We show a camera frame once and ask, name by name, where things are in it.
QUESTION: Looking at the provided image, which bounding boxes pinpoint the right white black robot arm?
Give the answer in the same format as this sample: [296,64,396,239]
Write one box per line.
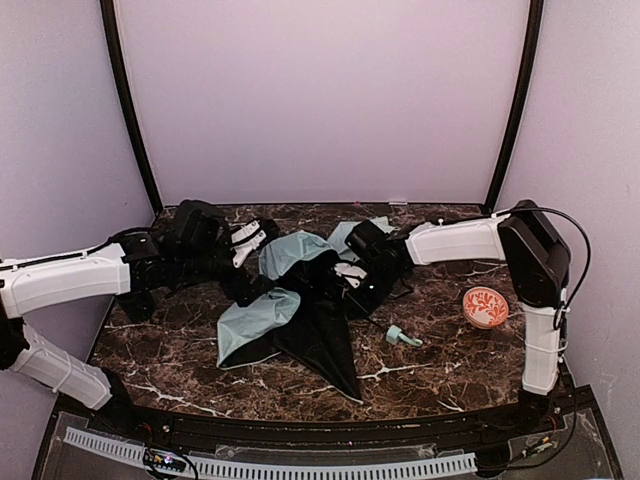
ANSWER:
[345,200,579,396]

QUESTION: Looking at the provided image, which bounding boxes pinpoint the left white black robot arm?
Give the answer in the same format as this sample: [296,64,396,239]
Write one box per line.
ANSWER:
[1,200,279,412]

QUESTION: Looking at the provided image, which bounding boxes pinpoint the small green circuit board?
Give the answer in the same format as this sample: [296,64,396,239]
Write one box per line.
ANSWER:
[143,449,187,473]

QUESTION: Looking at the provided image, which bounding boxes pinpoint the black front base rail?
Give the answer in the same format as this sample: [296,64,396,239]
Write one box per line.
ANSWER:
[90,399,571,452]

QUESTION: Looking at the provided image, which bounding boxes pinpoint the black frame post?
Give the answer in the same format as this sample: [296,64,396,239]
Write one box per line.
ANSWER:
[99,0,164,215]
[482,0,545,213]

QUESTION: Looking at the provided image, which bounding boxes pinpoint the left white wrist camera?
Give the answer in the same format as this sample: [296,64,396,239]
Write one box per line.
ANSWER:
[231,218,280,269]

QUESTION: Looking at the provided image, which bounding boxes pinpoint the right black frame post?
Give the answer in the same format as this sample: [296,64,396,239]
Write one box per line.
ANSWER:
[482,0,545,213]

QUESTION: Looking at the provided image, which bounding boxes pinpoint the red white patterned bowl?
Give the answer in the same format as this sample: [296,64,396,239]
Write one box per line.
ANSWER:
[462,287,510,330]

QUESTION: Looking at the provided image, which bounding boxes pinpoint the left black frame post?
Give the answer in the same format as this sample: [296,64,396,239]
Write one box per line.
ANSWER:
[99,0,164,215]

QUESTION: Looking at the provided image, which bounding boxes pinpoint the white slotted cable duct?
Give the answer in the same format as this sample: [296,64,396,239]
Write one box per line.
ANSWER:
[62,427,477,479]

